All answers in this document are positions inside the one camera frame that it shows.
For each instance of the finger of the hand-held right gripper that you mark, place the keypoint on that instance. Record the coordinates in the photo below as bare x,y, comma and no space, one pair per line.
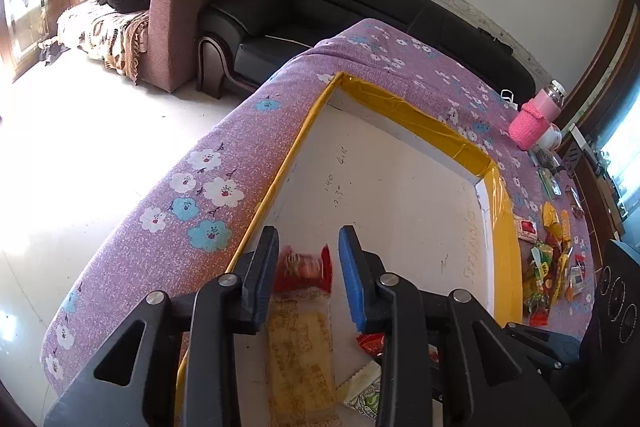
545,347

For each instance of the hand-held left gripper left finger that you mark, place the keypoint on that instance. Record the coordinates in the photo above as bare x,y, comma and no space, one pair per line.
264,279

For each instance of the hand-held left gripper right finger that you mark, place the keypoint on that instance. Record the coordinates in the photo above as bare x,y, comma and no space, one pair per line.
352,279

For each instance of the red label clear snack packet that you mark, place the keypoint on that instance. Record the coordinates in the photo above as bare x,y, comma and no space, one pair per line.
300,264

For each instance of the small red candy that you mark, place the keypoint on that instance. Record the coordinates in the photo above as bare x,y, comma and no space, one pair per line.
371,343

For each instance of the pile of snack packets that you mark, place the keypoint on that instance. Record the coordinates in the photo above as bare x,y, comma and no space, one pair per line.
547,267

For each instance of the long orange biscuit packet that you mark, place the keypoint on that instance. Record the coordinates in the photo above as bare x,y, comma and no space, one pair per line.
300,357

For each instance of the yellow-edged white tray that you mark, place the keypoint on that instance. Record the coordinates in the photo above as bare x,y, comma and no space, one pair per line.
400,207

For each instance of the white green snack packet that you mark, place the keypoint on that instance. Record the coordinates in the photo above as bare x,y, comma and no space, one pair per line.
362,392

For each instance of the white red snack packet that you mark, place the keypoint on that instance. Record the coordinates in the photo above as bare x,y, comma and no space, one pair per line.
526,230

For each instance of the dark brown snack packet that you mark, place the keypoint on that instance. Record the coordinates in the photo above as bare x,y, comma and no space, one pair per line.
577,203

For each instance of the green cream snack packet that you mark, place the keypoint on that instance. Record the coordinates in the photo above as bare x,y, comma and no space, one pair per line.
550,184

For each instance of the purple floral tablecloth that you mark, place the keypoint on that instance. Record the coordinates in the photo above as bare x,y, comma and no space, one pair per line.
280,107

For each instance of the clear plastic bag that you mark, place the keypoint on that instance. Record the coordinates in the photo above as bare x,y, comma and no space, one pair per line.
547,159

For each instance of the white round container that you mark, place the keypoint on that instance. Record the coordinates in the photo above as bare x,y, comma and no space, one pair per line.
550,138

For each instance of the pink knit-sleeved bottle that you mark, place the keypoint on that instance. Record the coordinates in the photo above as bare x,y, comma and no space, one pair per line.
532,124

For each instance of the black leather sofa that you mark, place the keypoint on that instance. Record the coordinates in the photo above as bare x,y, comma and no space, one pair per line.
310,2

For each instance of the brown fabric sofa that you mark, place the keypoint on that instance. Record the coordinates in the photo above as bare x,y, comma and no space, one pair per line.
180,7

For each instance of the patterned brown blanket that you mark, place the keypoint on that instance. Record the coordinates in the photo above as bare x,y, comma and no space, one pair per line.
95,27

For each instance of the dark shoes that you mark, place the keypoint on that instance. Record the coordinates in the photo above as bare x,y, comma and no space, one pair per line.
50,51

